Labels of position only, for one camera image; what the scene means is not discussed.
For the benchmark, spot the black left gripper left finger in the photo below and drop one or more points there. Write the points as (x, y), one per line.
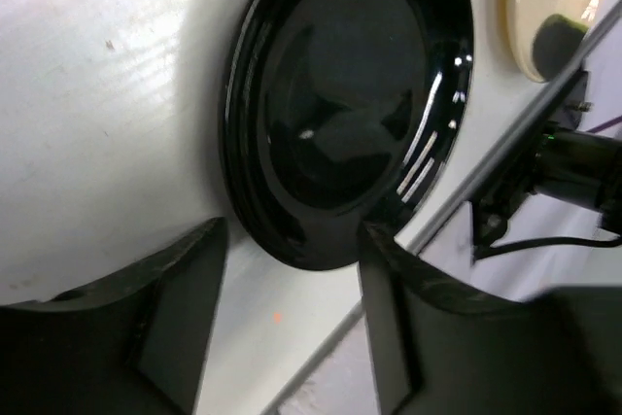
(133, 342)

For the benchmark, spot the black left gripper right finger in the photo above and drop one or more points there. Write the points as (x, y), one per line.
(440, 346)

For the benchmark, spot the black glossy plate front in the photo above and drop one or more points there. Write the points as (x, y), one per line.
(337, 113)

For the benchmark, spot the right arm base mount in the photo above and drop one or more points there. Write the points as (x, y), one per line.
(512, 182)

